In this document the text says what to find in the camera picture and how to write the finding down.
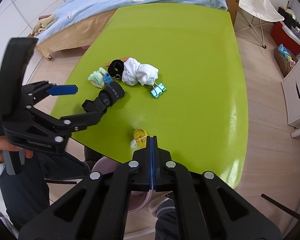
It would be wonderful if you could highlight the green white sock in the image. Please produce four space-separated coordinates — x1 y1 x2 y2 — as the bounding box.
88 67 108 88

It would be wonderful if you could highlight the black strap glove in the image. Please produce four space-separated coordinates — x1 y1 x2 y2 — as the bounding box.
82 82 125 115

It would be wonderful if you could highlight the white cloth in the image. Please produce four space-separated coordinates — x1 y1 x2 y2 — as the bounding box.
122 57 158 86

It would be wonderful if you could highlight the blue binder clip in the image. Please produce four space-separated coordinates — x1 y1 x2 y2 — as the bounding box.
103 74 121 85
148 77 166 99

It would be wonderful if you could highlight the pink trash bin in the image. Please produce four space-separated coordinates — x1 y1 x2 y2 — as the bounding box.
91 155 154 214

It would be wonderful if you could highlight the person's left hand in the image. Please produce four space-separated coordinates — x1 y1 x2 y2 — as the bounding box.
0 136 33 164

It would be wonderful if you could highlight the black tape roll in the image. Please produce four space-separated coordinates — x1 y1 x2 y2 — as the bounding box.
108 60 125 80

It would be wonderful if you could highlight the folded beige towel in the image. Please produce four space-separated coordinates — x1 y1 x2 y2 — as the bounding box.
32 14 57 36

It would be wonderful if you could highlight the wooden bed with blue blanket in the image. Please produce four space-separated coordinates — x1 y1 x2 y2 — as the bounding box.
35 0 239 59

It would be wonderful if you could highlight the wooden clothespin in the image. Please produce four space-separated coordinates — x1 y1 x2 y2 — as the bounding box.
106 57 130 67

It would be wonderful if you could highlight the green table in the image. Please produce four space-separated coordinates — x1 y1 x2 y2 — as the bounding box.
51 3 248 188

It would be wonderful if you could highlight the white drawer cabinet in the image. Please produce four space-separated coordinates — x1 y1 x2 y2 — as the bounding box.
282 59 300 128

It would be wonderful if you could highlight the brown basket with toys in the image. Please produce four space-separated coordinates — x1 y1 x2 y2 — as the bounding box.
273 44 298 77

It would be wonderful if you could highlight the red storage box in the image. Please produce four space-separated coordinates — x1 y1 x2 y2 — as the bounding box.
271 22 300 56

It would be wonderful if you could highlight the white folding chair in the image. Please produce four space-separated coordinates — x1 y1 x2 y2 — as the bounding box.
236 0 284 49

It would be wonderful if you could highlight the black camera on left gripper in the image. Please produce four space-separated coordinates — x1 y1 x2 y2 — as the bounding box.
0 37 38 121

